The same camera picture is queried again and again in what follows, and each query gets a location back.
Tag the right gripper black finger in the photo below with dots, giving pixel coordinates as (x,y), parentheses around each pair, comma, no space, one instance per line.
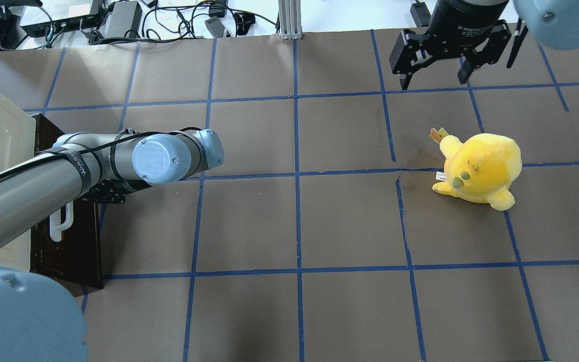
(405,69)
(473,60)

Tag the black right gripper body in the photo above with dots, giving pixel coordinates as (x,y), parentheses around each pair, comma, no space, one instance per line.
(458,22)

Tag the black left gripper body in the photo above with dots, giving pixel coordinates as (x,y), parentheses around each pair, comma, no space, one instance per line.
(129,186)

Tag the dark wooden drawer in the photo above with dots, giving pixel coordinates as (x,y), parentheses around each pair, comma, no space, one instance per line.
(76,259)

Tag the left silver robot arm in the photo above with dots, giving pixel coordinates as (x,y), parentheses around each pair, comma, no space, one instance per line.
(39,319)

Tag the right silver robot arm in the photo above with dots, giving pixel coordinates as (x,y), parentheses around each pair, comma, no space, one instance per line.
(554,24)

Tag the yellow plush dinosaur toy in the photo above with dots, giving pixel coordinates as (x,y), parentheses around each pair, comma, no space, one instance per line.
(480,170)

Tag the black power adapter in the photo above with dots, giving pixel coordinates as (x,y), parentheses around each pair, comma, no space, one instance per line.
(123,20)

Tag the black electronics box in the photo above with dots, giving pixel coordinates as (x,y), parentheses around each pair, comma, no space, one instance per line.
(62,15)

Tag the aluminium frame post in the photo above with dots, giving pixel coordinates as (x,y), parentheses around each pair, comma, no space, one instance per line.
(290,25)

